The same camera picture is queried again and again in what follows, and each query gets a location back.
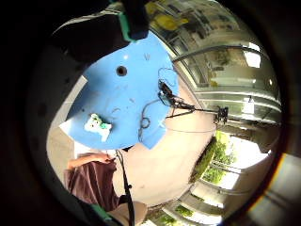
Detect yellow sign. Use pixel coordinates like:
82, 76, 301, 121
153, 12, 190, 32

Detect black tripod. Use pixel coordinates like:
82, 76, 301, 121
157, 79, 218, 120

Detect white and green soft toy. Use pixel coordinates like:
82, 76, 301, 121
84, 113, 113, 143

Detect green hedge planter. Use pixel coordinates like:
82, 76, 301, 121
188, 136, 219, 185

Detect green trees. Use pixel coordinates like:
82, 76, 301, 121
202, 131, 241, 186

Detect the person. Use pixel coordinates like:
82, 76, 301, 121
64, 153, 130, 213

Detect thin black cable loop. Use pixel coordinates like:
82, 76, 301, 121
157, 66, 177, 87
136, 98, 165, 143

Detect black camera on tripod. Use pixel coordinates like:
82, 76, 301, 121
214, 105, 230, 125

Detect black glove cable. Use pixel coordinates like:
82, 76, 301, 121
115, 150, 136, 226

